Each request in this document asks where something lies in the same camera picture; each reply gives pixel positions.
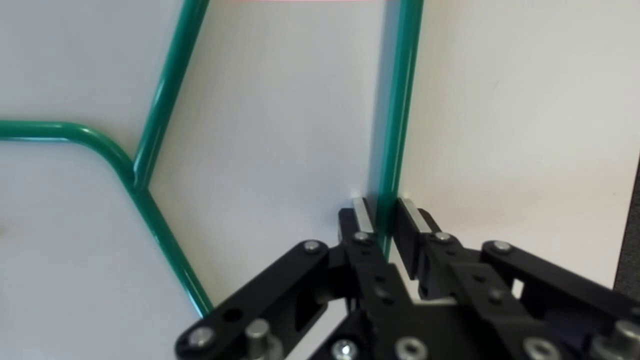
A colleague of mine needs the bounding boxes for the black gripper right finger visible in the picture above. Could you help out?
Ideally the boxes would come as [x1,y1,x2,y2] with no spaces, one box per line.
[388,197,640,360]

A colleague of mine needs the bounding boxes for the white work table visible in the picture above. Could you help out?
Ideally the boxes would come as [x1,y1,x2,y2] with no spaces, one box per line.
[0,0,640,360]

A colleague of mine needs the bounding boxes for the green wire clothes hanger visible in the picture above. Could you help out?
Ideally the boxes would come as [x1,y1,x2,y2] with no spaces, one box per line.
[0,0,426,320]

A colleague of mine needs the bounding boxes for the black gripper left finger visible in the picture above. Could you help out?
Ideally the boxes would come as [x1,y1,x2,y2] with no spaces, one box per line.
[174,197,433,360]

